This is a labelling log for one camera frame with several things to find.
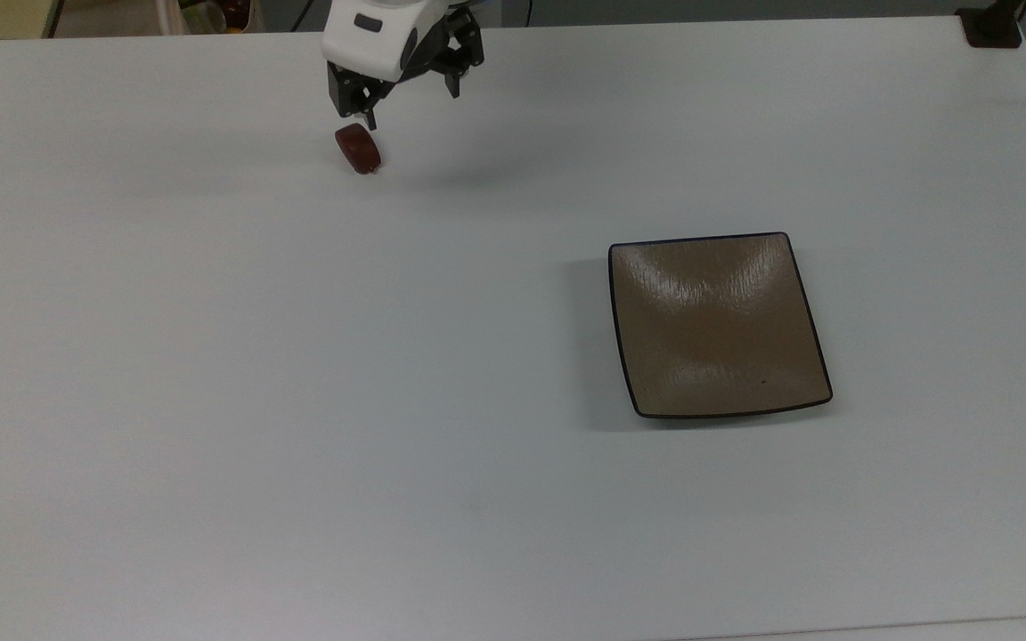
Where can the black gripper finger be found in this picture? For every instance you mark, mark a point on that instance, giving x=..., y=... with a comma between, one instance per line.
x=463, y=55
x=365, y=105

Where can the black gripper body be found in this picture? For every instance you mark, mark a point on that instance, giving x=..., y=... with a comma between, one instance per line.
x=424, y=55

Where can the small round dark red food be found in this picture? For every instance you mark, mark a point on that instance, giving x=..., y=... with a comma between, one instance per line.
x=357, y=150

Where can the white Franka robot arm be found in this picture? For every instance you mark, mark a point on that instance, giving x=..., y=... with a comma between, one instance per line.
x=370, y=44

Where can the square brown ceramic plate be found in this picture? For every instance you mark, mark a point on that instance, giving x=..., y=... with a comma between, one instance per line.
x=718, y=329

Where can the white bin with objects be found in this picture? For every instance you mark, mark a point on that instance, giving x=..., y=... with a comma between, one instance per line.
x=210, y=16

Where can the black camera stand with base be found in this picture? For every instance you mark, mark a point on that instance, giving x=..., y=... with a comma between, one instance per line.
x=989, y=27

